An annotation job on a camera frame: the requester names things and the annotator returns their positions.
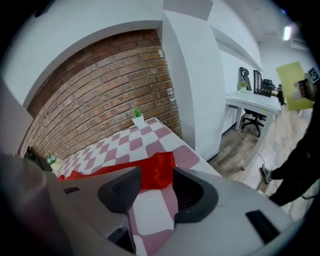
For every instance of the cream pot blue flowers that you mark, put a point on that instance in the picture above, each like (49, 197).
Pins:
(53, 161)

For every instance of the ceiling light strip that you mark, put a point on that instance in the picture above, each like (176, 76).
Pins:
(287, 33)

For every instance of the red sweatshirt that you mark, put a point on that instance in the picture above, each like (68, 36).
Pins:
(157, 170)

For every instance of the white pot green plant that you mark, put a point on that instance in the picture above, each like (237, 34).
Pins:
(138, 121)

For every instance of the black swivel chair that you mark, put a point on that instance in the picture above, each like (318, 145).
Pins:
(252, 120)

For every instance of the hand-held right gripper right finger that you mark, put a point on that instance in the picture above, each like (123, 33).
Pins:
(225, 212)

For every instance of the small desk plant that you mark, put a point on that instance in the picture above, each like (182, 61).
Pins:
(242, 87)

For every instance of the black desk organizer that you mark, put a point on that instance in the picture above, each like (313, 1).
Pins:
(261, 83)

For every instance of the black office chair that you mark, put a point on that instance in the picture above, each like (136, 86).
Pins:
(32, 156)

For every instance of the white office desk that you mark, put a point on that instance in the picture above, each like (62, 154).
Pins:
(250, 100)

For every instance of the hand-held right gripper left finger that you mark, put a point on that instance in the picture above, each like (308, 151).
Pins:
(112, 190)

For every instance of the pink white checkered tablecloth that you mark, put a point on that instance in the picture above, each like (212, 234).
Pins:
(150, 220)

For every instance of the black letter-shaped ornament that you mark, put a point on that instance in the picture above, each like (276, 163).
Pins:
(246, 77)

